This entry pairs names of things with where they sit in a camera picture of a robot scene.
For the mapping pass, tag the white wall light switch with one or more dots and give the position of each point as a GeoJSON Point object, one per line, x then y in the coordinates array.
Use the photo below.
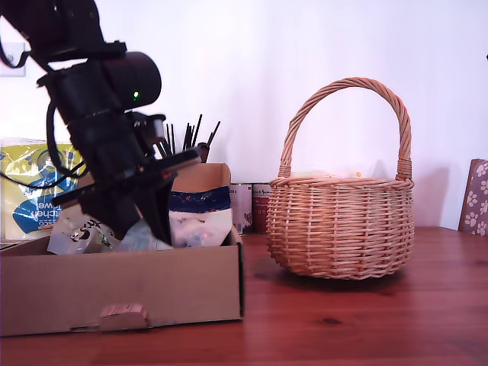
{"type": "Point", "coordinates": [19, 73]}

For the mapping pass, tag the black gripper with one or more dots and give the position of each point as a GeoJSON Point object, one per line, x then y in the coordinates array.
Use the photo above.
{"type": "Point", "coordinates": [106, 152]}

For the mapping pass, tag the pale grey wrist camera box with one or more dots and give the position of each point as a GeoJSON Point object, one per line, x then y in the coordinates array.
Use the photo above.
{"type": "Point", "coordinates": [156, 127]}

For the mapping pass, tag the long white Galaxy bag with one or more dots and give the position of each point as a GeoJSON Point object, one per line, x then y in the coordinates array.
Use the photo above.
{"type": "Point", "coordinates": [198, 228]}

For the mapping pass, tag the paw print patterned box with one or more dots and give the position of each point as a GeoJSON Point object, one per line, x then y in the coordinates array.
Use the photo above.
{"type": "Point", "coordinates": [474, 198]}

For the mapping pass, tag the yellow kitchen towel pack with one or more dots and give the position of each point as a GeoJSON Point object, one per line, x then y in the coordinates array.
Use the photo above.
{"type": "Point", "coordinates": [23, 213]}

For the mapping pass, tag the brown cardboard box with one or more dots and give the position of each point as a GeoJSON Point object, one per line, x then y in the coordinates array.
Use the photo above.
{"type": "Point", "coordinates": [114, 289]}

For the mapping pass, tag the white label tin can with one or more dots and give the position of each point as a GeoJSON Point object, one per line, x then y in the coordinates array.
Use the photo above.
{"type": "Point", "coordinates": [240, 206]}

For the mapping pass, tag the woven wicker basket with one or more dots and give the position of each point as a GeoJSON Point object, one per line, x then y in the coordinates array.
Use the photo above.
{"type": "Point", "coordinates": [339, 228]}

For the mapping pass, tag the red and white egg bag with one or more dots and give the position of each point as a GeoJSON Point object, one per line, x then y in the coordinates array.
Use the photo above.
{"type": "Point", "coordinates": [335, 174]}

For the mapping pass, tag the blue Terry's egg bag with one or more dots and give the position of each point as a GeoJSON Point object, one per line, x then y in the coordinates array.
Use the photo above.
{"type": "Point", "coordinates": [202, 198]}

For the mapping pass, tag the thin black stick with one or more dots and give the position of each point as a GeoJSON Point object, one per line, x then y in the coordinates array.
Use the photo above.
{"type": "Point", "coordinates": [173, 133]}
{"type": "Point", "coordinates": [196, 131]}
{"type": "Point", "coordinates": [214, 133]}
{"type": "Point", "coordinates": [186, 133]}

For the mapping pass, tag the small white Galaxy bag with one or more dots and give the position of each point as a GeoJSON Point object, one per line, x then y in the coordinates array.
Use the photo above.
{"type": "Point", "coordinates": [72, 236]}

